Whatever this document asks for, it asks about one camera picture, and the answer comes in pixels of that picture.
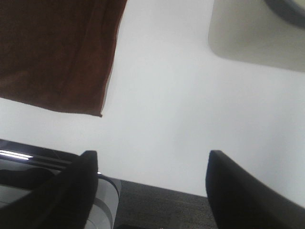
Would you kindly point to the beige bin with grey rim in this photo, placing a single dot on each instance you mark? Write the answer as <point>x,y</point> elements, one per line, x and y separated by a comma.
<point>264,32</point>

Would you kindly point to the brown towel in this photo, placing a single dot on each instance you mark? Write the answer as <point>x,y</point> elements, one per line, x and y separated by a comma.
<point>58,54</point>

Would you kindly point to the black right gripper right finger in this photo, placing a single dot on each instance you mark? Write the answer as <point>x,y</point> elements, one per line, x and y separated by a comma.
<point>240,201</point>

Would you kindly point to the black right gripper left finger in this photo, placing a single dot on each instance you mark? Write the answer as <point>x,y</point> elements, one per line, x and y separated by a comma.
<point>63,202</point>

